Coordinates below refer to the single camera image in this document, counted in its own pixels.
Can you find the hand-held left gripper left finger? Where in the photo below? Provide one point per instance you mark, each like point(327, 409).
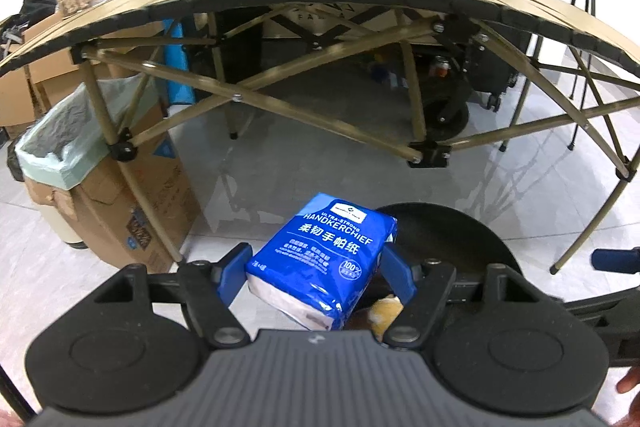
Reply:
point(234, 274)

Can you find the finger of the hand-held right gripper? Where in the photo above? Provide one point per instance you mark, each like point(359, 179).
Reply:
point(615, 259)
point(600, 299)

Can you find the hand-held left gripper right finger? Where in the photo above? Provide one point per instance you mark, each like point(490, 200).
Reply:
point(400, 274)

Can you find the yellow plush toy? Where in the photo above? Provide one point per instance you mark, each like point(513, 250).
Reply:
point(385, 314)

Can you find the black round waste bin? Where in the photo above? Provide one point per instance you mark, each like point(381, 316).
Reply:
point(450, 237)

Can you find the blue tissue pack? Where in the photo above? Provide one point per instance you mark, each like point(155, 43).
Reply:
point(315, 257)

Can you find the person's right hand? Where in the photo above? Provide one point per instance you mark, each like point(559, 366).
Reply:
point(629, 382)

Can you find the cardboard box with liner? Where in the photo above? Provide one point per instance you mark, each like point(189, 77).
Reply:
point(150, 207)

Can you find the blue foam roll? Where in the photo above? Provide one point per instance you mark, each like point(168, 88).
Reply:
point(177, 62)

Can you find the green plastic bin liner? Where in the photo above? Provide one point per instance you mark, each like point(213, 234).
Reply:
point(45, 157)

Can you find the black suitcase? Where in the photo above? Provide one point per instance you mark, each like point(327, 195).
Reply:
point(500, 67)

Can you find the black garbage bag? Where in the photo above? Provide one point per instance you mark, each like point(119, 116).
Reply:
point(14, 162)

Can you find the large brown cardboard box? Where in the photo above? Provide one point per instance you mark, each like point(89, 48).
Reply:
point(55, 82)

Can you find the small brown cardboard box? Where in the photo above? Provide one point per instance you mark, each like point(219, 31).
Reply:
point(15, 102)

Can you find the grey black backpack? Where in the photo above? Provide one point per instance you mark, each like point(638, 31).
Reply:
point(11, 38)

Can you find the black clothing pile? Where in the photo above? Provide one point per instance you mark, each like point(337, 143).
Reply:
point(37, 2)

